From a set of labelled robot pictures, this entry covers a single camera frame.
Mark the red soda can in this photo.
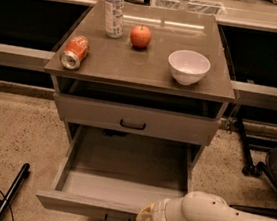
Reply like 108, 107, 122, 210
60, 36, 90, 70

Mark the metal railing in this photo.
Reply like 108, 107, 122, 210
0, 0, 277, 108

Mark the grey top drawer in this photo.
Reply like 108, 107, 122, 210
54, 93, 221, 146

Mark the black table leg with caster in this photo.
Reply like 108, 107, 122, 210
237, 116, 262, 178

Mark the grey drawer cabinet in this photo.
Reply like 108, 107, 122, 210
35, 0, 246, 162

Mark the red apple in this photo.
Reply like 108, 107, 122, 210
129, 25, 152, 49

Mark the clear plastic water bottle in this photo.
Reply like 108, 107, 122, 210
104, 0, 125, 38

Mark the white bowl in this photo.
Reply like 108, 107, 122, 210
168, 50, 211, 85

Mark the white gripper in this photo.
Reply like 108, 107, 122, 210
135, 198, 181, 221

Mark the grey drawer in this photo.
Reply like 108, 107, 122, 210
54, 93, 221, 146
36, 126, 198, 221

